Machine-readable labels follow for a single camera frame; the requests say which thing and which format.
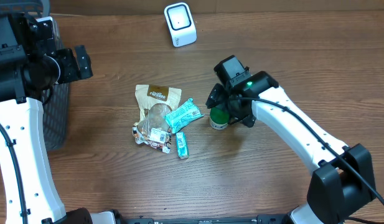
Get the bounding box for white barcode scanner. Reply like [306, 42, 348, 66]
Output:
[164, 2, 197, 47]

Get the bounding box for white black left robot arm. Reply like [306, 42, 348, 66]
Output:
[0, 13, 116, 223]

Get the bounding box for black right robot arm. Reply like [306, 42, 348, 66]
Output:
[206, 68, 378, 223]

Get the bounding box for brown cookie pouch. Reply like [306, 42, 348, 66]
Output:
[135, 85, 182, 137]

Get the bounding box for teal snack packet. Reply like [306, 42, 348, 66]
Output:
[164, 98, 204, 134]

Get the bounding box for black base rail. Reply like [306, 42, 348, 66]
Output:
[67, 214, 345, 224]

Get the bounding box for grey plastic mesh basket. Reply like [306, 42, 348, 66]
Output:
[0, 0, 70, 151]

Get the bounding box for green Kleenex tissue pack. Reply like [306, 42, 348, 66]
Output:
[176, 132, 189, 159]

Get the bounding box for small printed snack bag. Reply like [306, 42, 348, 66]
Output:
[132, 123, 172, 154]

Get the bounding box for green white tissue cup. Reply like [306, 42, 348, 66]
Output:
[209, 107, 230, 130]

